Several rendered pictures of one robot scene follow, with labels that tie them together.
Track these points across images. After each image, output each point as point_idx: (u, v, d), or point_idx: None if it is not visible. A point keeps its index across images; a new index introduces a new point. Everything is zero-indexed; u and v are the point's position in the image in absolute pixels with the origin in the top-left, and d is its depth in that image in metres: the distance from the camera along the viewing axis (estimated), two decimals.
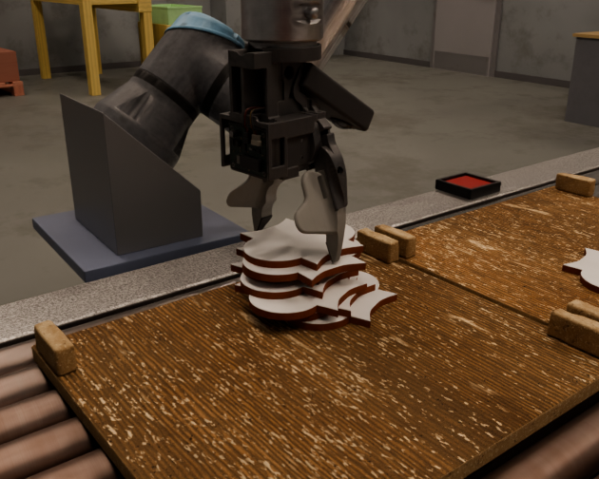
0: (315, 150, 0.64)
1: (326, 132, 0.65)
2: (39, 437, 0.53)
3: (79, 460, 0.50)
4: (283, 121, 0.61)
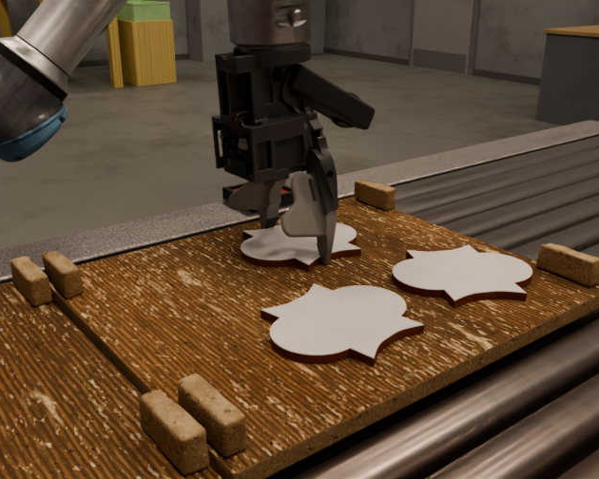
0: (305, 152, 0.64)
1: (318, 133, 0.65)
2: None
3: None
4: (269, 124, 0.61)
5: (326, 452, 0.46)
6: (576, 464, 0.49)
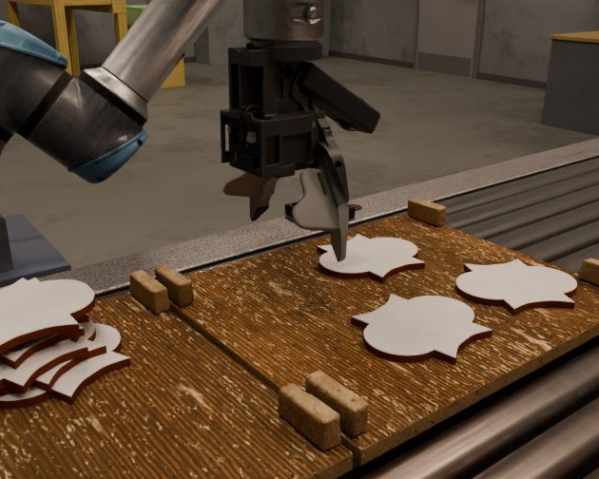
0: (312, 150, 0.64)
1: (325, 133, 0.65)
2: None
3: None
4: (279, 119, 0.61)
5: (422, 435, 0.56)
6: None
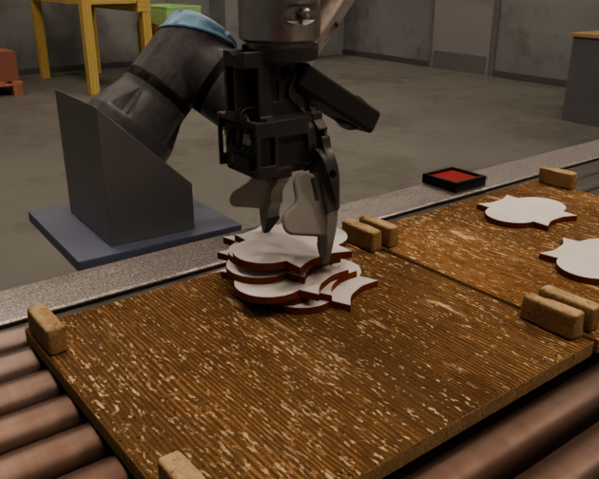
0: (309, 151, 0.64)
1: (323, 133, 0.65)
2: (30, 412, 0.55)
3: (68, 432, 0.53)
4: (274, 121, 0.61)
5: None
6: None
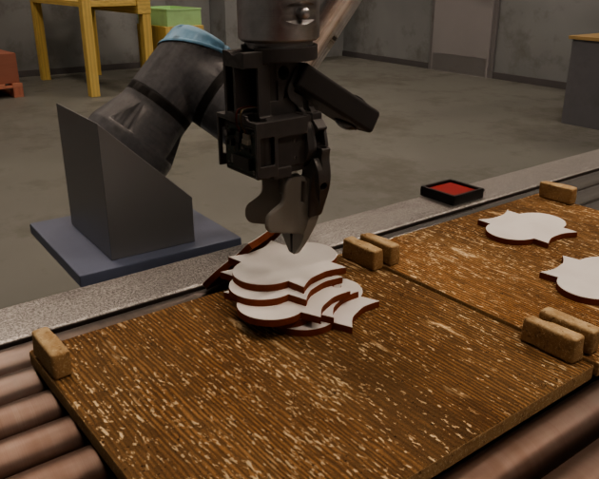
0: (309, 151, 0.64)
1: (322, 133, 0.65)
2: (36, 440, 0.56)
3: (73, 460, 0.53)
4: (273, 121, 0.61)
5: None
6: None
